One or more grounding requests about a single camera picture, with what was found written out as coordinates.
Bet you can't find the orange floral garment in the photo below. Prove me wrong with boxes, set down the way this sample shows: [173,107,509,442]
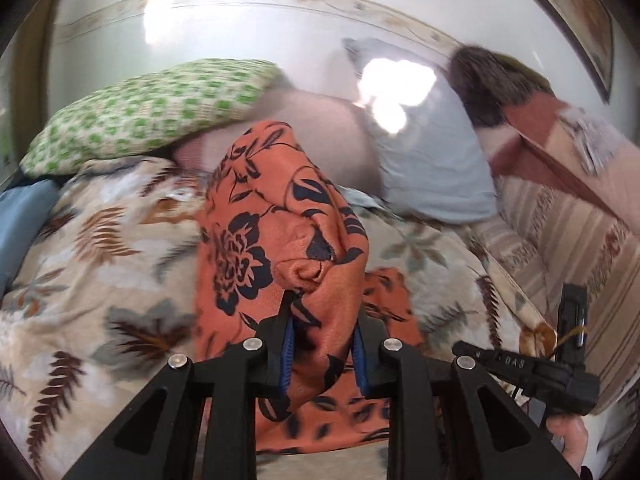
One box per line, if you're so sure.
[192,120,427,457]

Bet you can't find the leaf print blanket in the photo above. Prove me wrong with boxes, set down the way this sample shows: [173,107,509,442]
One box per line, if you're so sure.
[0,154,560,480]

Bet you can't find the dark framed picture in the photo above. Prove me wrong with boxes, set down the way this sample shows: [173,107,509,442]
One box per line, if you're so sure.
[500,0,617,106]

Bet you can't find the blue folded cloth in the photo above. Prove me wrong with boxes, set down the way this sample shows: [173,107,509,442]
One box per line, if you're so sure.
[0,177,62,297]

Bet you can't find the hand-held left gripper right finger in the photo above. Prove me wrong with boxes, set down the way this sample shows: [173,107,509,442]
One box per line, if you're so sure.
[350,305,583,480]

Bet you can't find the grey pillow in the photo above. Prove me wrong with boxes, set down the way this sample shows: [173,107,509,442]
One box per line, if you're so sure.
[342,37,499,226]

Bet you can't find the brown furry blanket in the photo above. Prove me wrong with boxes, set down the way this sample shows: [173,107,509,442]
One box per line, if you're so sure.
[449,45,557,129]

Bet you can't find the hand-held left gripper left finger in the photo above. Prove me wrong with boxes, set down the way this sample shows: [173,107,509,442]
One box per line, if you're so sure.
[62,294,297,480]

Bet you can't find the white patterned cloth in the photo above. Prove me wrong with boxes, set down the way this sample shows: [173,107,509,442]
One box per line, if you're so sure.
[556,106,622,177]

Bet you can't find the green checked pillow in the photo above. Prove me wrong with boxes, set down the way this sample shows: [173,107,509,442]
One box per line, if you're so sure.
[20,58,290,179]

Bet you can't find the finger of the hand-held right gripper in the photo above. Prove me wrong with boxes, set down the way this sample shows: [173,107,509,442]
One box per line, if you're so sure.
[451,341,532,387]

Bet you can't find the pink striped blanket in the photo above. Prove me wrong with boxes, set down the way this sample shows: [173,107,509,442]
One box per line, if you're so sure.
[470,94,640,413]

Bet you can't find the pink pillow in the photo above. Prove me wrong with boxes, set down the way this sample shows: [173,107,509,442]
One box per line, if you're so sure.
[175,87,387,197]

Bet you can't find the person's right hand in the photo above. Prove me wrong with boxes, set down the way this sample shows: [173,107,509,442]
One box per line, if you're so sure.
[545,414,590,478]

